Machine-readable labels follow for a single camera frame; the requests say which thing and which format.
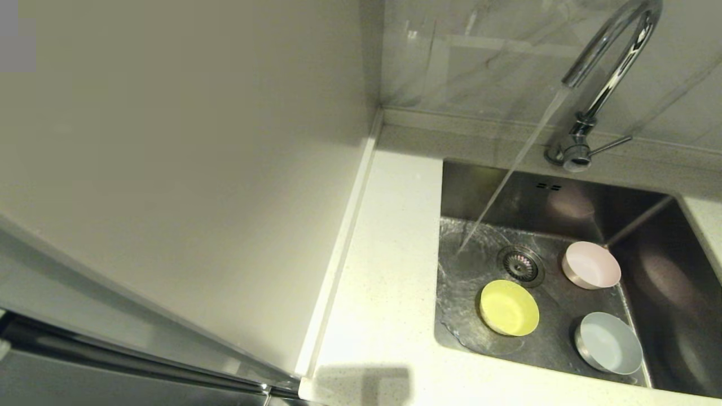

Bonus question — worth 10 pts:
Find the yellow bowl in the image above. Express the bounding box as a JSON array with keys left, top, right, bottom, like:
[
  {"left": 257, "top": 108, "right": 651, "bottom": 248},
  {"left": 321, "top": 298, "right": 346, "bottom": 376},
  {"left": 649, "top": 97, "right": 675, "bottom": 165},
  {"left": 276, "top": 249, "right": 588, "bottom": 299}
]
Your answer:
[{"left": 479, "top": 279, "right": 540, "bottom": 338}]

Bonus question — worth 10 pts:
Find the pink bowl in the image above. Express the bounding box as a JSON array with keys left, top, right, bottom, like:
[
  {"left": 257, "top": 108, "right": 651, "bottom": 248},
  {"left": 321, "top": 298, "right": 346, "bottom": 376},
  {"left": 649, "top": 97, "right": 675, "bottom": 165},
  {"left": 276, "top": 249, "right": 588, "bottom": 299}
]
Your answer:
[{"left": 561, "top": 241, "right": 622, "bottom": 290}]

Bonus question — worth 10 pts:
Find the chrome gooseneck faucet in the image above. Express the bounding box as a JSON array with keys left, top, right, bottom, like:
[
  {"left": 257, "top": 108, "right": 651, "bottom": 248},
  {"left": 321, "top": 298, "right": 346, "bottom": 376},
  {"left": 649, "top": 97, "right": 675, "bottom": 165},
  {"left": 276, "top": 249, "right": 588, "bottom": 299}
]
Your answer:
[{"left": 544, "top": 0, "right": 664, "bottom": 173}]

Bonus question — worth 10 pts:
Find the tall white cabinet panel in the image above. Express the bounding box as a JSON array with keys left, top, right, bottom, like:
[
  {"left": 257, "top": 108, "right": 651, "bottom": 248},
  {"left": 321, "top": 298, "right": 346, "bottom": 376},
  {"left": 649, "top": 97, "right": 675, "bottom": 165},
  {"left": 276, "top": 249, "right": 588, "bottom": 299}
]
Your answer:
[{"left": 0, "top": 0, "right": 385, "bottom": 377}]

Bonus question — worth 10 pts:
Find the round metal drain strainer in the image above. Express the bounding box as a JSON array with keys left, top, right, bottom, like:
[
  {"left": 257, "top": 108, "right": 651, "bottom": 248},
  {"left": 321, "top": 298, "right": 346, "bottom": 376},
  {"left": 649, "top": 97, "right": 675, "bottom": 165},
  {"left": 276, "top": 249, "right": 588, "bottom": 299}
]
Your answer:
[{"left": 496, "top": 244, "right": 546, "bottom": 289}]

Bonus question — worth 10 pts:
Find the white counter edge strip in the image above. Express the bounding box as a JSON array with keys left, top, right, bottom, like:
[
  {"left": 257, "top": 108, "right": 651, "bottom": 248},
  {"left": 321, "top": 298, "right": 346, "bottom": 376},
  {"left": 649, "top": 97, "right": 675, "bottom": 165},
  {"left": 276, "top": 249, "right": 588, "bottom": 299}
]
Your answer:
[{"left": 293, "top": 107, "right": 386, "bottom": 380}]

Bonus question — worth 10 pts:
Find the stainless steel sink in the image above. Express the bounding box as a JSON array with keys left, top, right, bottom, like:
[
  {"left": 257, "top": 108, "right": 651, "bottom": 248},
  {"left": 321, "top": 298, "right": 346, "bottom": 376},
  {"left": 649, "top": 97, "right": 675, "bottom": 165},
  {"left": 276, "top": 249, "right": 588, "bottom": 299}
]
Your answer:
[{"left": 434, "top": 157, "right": 722, "bottom": 399}]

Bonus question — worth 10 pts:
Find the pale grey bowl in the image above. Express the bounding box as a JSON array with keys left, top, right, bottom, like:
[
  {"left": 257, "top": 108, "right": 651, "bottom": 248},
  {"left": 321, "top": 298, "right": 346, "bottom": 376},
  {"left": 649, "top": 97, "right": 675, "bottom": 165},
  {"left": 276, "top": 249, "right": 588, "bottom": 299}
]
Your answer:
[{"left": 574, "top": 311, "right": 644, "bottom": 376}]

